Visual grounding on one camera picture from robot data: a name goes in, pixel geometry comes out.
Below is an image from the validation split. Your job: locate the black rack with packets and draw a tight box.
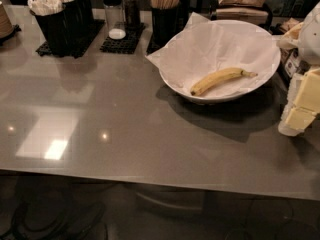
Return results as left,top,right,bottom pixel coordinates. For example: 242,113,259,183
277,18,310,84

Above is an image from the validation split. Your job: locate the black mat under stirrer cup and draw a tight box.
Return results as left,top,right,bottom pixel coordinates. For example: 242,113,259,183
146,35,162,55

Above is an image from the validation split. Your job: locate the stack of brown cups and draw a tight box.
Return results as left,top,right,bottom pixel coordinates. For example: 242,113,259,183
0,1,13,38

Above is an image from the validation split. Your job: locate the black cup with white cutlery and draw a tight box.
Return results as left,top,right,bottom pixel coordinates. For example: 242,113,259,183
27,0,82,57

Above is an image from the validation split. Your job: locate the black cup behind cutlery cup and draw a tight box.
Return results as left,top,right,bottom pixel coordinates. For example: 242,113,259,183
64,0,94,38

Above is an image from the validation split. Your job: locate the white paper liner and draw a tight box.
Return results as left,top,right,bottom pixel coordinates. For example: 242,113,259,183
145,12,282,99

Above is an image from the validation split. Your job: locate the yellow banana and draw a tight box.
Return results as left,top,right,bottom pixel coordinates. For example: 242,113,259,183
190,67,257,96

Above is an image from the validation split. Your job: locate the pepper shaker black lid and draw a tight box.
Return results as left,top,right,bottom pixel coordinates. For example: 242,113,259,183
122,0,141,29

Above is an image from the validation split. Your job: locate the white bowl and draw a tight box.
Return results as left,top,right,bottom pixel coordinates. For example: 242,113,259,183
158,19,282,105

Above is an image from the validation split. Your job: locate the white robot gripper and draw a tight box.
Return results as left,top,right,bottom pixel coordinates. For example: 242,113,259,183
278,2,320,136

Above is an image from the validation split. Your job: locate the black mat under cutlery cups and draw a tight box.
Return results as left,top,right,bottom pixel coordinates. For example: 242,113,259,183
36,19,105,58

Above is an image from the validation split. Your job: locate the black mat under shakers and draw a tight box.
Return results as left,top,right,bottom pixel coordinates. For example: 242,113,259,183
100,23,145,54

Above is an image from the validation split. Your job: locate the black cup with wooden stirrers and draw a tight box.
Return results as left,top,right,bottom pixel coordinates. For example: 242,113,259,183
150,0,180,46

